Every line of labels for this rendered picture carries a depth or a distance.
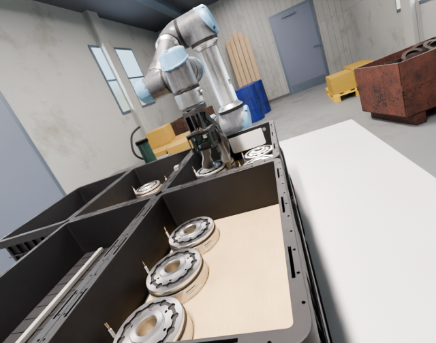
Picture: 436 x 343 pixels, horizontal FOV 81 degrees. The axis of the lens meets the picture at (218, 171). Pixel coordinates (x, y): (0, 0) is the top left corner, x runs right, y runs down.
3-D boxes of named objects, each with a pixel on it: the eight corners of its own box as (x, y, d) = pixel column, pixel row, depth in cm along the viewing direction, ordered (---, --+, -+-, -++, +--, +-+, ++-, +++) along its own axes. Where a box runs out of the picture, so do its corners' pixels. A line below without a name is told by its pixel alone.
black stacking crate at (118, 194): (145, 192, 111) (133, 169, 107) (208, 173, 103) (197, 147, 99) (88, 255, 75) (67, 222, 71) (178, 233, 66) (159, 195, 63)
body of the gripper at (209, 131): (193, 156, 72) (174, 115, 68) (201, 145, 80) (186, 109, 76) (217, 148, 69) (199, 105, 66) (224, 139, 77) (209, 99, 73)
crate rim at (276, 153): (199, 151, 100) (197, 145, 99) (274, 125, 91) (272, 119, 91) (163, 201, 63) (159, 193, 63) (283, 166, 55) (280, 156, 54)
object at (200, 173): (201, 167, 86) (201, 165, 86) (229, 158, 83) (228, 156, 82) (192, 181, 78) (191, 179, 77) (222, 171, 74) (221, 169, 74)
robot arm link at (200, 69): (169, 67, 84) (156, 68, 74) (200, 52, 80) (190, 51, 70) (180, 90, 86) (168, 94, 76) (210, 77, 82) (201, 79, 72)
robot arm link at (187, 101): (180, 94, 75) (205, 84, 72) (187, 109, 76) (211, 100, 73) (169, 99, 68) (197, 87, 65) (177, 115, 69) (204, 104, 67)
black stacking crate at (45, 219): (90, 209, 119) (78, 188, 116) (144, 192, 111) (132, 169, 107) (16, 273, 83) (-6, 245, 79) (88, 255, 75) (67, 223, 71)
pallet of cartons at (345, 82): (388, 86, 438) (384, 59, 425) (335, 103, 466) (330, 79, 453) (366, 80, 548) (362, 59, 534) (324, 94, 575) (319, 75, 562)
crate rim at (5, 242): (80, 192, 116) (77, 187, 116) (135, 173, 108) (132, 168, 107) (-4, 250, 80) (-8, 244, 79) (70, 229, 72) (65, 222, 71)
